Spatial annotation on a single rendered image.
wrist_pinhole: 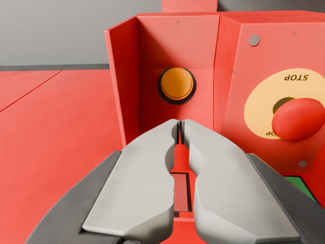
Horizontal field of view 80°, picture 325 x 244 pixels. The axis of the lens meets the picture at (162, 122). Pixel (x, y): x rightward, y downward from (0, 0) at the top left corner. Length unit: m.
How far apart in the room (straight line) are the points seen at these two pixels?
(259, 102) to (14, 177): 0.41
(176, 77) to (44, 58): 0.98
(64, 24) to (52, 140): 0.67
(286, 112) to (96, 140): 0.38
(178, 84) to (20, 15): 1.00
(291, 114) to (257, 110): 0.03
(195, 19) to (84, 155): 0.32
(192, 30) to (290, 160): 0.18
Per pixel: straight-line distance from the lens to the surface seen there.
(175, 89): 0.23
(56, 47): 1.11
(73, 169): 0.41
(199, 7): 0.83
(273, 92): 0.20
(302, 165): 0.27
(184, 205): 0.21
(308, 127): 0.19
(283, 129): 0.19
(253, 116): 0.20
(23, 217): 0.38
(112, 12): 0.98
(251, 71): 0.18
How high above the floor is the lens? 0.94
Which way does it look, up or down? 57 degrees down
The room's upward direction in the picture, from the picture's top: 175 degrees counter-clockwise
